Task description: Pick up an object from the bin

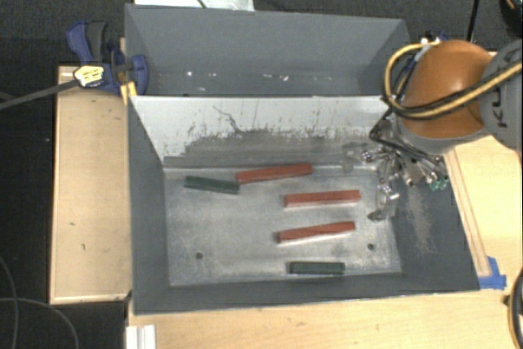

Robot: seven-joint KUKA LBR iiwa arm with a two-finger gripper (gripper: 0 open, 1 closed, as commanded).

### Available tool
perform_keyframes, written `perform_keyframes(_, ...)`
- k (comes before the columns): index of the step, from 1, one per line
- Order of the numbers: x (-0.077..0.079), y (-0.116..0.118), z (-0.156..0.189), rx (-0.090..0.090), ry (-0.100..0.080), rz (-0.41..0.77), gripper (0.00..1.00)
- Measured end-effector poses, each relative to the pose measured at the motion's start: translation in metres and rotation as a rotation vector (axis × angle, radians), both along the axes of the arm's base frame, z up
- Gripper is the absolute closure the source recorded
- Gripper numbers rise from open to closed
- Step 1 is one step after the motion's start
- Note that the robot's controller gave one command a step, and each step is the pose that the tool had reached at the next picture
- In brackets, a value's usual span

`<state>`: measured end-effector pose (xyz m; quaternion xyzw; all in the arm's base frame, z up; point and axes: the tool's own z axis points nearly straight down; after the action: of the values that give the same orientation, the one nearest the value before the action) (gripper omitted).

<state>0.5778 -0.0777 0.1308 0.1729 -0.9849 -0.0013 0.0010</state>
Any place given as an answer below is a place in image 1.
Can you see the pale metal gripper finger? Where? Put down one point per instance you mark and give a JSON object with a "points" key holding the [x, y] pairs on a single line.
{"points": [[385, 200], [359, 159]]}

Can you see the pale wood flat board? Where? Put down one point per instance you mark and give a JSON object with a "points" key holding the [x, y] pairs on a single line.
{"points": [[90, 184]]}

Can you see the grey metal bin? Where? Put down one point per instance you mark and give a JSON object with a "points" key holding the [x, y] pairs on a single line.
{"points": [[253, 53]]}

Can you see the red-brown flat block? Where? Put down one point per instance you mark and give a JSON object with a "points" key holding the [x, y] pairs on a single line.
{"points": [[274, 172], [314, 231], [323, 198]]}

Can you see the dark green flat block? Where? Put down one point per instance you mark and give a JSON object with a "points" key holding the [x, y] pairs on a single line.
{"points": [[317, 267], [211, 184]]}

